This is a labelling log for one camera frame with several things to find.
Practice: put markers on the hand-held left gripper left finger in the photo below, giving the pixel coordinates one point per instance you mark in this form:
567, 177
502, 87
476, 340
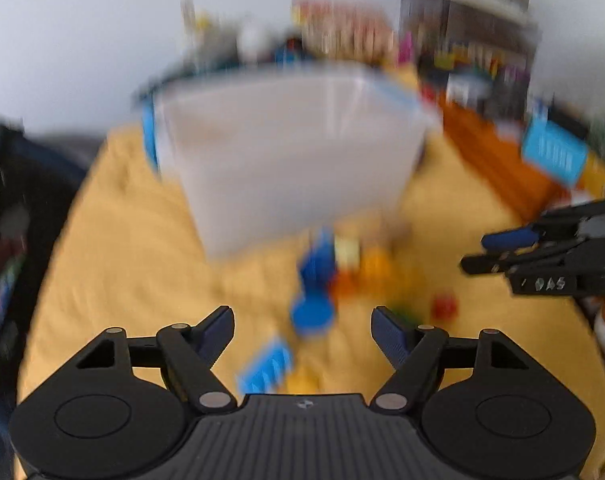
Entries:
217, 329

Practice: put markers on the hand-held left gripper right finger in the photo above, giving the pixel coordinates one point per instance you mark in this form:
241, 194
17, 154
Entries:
388, 330

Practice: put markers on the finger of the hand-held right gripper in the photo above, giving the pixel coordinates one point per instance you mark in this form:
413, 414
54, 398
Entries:
487, 263
507, 240

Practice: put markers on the blue round disc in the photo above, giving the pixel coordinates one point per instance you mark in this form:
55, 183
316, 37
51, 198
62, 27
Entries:
313, 316

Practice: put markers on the small yellow building brick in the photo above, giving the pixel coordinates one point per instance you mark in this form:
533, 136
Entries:
303, 382

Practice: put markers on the white plastic storage bin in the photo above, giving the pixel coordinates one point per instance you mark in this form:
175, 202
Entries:
292, 160

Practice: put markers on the small red building brick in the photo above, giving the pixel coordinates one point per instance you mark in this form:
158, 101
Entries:
445, 308

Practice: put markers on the light blue building brick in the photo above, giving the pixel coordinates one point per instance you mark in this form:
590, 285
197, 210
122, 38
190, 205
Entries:
265, 367

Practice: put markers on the orange-yellow building brick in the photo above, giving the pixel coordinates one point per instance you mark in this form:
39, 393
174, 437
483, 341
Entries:
375, 265

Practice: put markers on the orange cardboard box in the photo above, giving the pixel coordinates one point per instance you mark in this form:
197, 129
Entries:
502, 165

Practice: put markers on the pale yellow cylinder block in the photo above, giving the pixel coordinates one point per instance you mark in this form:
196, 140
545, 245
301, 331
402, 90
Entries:
347, 251

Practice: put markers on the dark blue building brick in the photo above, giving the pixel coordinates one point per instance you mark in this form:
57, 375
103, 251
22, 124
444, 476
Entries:
316, 262

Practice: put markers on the blue card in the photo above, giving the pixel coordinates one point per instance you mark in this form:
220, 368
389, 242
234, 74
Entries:
555, 152

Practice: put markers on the yellow blanket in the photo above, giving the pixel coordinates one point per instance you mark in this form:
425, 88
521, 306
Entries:
122, 260

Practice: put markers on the dark bag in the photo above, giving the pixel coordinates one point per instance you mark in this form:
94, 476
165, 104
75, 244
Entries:
17, 260

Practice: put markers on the pink toy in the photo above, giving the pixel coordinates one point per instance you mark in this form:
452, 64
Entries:
406, 49

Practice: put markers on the clear snack bag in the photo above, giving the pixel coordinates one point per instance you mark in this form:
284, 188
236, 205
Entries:
342, 27

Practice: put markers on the black red blue toy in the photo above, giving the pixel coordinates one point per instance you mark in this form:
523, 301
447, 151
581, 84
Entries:
291, 50

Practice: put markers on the white ball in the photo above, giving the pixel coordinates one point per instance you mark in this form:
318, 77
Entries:
252, 41

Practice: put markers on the crinkled clear plastic bag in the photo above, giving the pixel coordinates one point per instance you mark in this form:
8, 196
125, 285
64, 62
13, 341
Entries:
207, 35

